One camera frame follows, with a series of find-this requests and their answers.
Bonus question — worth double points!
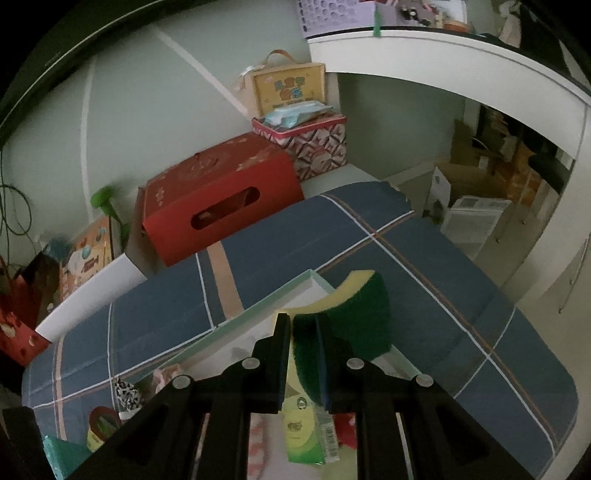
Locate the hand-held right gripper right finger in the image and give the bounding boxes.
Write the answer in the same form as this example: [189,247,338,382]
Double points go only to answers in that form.
[316,314,539,480]

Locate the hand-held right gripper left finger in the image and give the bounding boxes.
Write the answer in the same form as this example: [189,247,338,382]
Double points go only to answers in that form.
[69,311,293,480]

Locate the teal box with white inside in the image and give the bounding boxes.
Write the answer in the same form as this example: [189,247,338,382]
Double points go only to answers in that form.
[152,270,421,480]

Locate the yellow green sponge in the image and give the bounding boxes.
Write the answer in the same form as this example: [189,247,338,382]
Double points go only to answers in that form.
[272,270,392,407]

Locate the pink white striped fluffy cloth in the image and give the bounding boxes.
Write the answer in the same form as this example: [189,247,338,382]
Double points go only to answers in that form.
[247,415,278,480]

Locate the teal zip pouch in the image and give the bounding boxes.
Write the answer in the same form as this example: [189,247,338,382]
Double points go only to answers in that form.
[44,436,93,480]

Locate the red felt handbag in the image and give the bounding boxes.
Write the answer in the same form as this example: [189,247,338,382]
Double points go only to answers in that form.
[0,251,63,367]

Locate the cow print cloth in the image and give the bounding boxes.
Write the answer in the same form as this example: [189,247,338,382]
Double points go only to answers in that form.
[115,377,143,421]

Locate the blue plaid bedsheet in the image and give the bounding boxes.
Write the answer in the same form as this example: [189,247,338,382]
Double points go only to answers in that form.
[21,181,580,480]

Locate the white chair back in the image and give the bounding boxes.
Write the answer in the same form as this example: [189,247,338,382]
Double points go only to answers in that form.
[34,256,148,343]

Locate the red cardboard box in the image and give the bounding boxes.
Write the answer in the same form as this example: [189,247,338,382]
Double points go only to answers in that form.
[136,134,305,267]

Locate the orange toy box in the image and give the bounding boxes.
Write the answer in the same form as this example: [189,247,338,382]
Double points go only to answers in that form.
[58,215,123,303]

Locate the clear water bottle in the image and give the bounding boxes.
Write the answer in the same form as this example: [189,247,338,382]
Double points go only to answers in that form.
[44,237,70,261]

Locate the white printed carton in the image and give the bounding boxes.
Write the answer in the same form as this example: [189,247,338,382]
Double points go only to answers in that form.
[441,196,512,259]

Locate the red white patterned box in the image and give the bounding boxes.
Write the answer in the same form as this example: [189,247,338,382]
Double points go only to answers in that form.
[252,113,348,182]

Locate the green dumbbell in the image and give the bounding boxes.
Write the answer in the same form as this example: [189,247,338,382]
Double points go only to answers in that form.
[90,185,122,222]

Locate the brown cardboard box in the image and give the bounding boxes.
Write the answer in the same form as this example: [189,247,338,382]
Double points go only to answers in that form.
[429,117,568,217]

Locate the pale blue wipes pack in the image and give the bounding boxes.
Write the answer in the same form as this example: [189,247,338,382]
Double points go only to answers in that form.
[263,100,334,129]

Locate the yellow carry box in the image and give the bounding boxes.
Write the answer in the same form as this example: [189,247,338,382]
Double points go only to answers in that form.
[240,51,326,118]

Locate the white desk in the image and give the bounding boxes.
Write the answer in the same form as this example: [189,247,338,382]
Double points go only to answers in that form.
[307,21,591,160]

